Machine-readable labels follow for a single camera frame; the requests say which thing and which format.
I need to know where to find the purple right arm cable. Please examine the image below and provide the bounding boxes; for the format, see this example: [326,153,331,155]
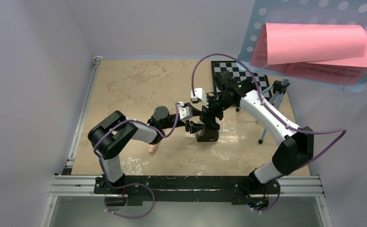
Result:
[191,53,348,214]

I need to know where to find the pink sheet music front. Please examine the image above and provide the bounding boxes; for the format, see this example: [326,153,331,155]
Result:
[250,23,367,67]

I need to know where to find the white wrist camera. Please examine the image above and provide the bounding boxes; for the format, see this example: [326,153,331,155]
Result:
[178,102,193,121]
[190,88,209,108]

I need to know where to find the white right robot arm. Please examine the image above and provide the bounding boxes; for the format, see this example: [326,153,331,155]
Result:
[190,70,314,192]

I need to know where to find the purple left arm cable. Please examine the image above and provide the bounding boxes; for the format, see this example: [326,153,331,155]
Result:
[93,102,181,219]

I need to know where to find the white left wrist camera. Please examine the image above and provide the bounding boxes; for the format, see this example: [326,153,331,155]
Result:
[178,102,193,121]

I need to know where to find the black white chessboard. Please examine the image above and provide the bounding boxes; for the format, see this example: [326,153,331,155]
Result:
[211,61,270,95]

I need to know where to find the pink sheet music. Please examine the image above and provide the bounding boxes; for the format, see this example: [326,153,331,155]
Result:
[265,29,367,86]
[250,23,367,67]

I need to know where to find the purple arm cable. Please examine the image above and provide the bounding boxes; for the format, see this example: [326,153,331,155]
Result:
[93,102,181,219]
[191,53,348,214]

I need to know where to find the black metronome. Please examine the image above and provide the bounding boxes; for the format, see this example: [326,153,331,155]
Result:
[195,120,219,142]

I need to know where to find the pink recorder flute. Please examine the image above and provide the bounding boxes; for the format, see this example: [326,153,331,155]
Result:
[148,144,157,154]

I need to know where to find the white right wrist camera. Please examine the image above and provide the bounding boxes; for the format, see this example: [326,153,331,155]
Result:
[190,88,209,108]

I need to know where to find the pink sheet music back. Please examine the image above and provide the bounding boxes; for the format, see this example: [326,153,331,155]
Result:
[265,29,367,86]

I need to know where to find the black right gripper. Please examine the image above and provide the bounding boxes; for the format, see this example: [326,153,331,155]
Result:
[199,94,234,132]

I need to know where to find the aluminium frame rail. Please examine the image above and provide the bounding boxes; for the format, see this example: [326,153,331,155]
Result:
[40,57,332,227]

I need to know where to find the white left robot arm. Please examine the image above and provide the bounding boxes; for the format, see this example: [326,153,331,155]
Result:
[87,103,205,193]

